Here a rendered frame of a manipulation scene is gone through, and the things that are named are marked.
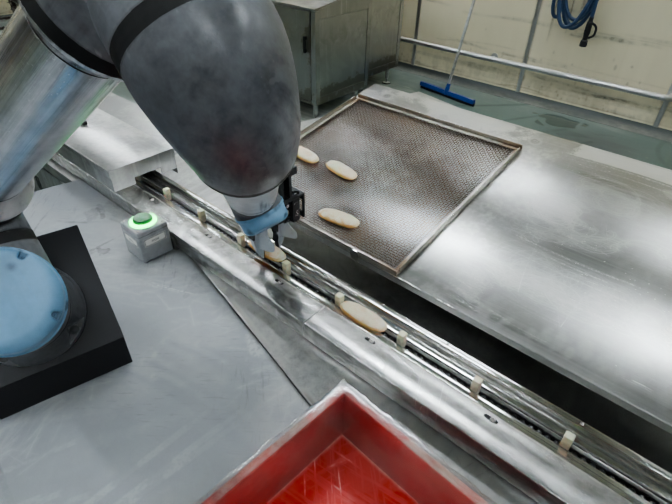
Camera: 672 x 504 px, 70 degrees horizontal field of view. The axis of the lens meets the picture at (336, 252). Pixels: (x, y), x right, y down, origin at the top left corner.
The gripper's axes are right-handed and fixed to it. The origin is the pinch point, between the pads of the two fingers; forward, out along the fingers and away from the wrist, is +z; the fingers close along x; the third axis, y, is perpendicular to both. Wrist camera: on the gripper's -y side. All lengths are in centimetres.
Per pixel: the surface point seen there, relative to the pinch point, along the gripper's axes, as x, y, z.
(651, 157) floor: 326, 25, 87
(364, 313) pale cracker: 0.2, 25.0, 2.3
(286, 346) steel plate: -12.1, 17.7, 6.3
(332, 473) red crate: -23.9, 39.0, 6.0
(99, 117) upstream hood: 6, -78, -3
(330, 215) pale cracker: 14.3, 4.0, -2.4
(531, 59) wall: 370, -91, 53
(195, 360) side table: -24.6, 8.6, 6.4
